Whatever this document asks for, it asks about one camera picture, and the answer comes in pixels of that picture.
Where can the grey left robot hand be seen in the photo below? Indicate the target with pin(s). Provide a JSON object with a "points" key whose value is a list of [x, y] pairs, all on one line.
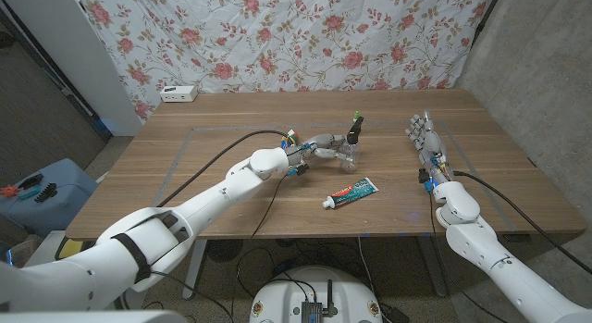
{"points": [[319, 142]]}

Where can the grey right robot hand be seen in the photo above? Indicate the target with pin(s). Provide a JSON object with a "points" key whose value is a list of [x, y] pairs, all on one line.
{"points": [[430, 147]]}

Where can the clear dispenser bottle black pump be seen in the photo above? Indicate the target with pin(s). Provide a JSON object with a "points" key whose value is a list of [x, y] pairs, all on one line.
{"points": [[354, 131]]}

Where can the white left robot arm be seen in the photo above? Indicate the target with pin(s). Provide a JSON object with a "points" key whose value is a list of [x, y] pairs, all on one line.
{"points": [[208, 202]]}

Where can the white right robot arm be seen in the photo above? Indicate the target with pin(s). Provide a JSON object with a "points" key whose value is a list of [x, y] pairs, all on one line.
{"points": [[485, 253]]}

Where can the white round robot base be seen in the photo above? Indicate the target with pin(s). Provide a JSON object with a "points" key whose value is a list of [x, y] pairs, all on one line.
{"points": [[282, 295]]}

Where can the green Expo marker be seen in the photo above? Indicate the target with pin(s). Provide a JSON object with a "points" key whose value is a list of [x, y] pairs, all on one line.
{"points": [[356, 115]]}

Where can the toothpaste tube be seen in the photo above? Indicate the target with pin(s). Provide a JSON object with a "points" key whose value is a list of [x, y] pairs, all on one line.
{"points": [[351, 193]]}

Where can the floral backdrop cloth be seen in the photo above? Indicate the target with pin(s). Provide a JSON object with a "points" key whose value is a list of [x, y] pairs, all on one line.
{"points": [[300, 45]]}

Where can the grey table leg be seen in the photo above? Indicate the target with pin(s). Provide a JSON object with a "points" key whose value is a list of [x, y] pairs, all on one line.
{"points": [[432, 267]]}

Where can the black backdrop stand pole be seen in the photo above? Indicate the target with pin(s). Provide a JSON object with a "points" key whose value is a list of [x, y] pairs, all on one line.
{"points": [[483, 17]]}

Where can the white power strip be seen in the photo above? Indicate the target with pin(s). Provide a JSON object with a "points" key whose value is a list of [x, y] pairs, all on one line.
{"points": [[178, 94]]}

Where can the black radio box with antenna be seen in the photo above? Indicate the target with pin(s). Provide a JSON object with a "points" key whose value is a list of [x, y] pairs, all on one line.
{"points": [[312, 311]]}

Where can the black power adapter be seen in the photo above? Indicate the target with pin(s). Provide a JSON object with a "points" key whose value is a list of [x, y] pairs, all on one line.
{"points": [[393, 314]]}

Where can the white table leg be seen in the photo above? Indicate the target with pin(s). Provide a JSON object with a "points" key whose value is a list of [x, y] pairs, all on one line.
{"points": [[193, 267]]}

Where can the yellow black floor mat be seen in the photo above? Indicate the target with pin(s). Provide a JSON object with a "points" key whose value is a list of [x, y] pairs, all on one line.
{"points": [[74, 249]]}

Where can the blue storage bin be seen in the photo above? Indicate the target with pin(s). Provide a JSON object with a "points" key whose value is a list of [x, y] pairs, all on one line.
{"points": [[60, 212]]}

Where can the black toothed comb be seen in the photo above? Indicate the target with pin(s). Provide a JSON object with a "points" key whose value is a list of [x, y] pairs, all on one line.
{"points": [[46, 193]]}

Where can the white robot torso shell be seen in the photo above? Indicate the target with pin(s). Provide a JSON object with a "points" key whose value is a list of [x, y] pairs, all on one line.
{"points": [[92, 317]]}

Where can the black plastic clip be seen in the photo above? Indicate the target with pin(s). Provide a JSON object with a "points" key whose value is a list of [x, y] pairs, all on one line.
{"points": [[31, 180]]}

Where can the teal plastic tool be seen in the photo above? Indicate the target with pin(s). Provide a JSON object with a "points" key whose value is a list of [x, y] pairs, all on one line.
{"points": [[30, 193]]}

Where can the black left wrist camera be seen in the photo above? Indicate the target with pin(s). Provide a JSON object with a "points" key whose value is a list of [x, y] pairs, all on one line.
{"points": [[300, 169]]}

